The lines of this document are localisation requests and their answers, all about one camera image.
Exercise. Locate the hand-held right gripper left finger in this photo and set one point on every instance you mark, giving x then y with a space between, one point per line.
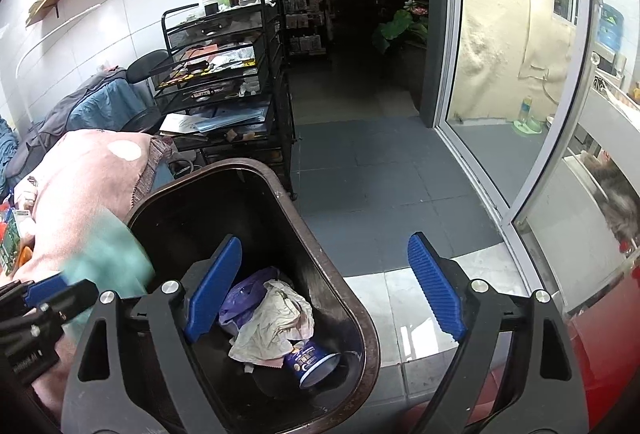
215 289

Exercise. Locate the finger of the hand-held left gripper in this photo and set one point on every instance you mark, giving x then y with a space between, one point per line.
75 299
50 289

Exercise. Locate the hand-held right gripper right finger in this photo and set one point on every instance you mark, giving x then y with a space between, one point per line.
435 289

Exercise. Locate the purple plastic bag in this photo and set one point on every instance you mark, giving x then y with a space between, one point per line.
240 299

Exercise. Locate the orange packet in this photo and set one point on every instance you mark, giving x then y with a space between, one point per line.
24 259

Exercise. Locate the teal thin sheet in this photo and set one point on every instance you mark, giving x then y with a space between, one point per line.
115 259

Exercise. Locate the green white carton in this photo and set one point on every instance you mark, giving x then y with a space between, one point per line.
10 244

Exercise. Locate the white plastic bag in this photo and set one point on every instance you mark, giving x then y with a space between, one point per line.
270 319

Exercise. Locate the black trash bin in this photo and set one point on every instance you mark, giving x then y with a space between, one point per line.
280 224

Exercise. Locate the blue paper cup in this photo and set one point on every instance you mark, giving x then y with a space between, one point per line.
310 361

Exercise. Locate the pink polka dot blanket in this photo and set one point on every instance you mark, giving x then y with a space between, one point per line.
85 184

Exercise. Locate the blue bedding pile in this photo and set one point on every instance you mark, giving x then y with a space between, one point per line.
6 154

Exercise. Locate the blue paper folders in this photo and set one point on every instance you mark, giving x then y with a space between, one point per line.
235 119

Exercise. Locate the red glossy object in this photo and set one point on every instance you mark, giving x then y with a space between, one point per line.
605 354

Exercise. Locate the massage bed grey cover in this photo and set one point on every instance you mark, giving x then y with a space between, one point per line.
100 104

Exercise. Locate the pet water dispenser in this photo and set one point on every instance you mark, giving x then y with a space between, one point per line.
525 111

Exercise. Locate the grey furry thing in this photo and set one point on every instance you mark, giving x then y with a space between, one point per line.
620 199

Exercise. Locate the sliding glass door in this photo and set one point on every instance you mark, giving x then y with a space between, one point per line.
450 64

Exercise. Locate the black stool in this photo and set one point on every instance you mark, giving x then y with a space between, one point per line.
145 64

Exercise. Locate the black mesh trolley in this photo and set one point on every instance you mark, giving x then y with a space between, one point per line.
215 28

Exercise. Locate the potted plant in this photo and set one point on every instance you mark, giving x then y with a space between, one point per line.
400 26

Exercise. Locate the small black jar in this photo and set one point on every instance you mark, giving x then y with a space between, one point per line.
211 8

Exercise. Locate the dark display rack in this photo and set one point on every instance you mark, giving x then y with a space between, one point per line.
300 9

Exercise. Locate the blue water jug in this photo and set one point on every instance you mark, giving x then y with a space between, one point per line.
611 26

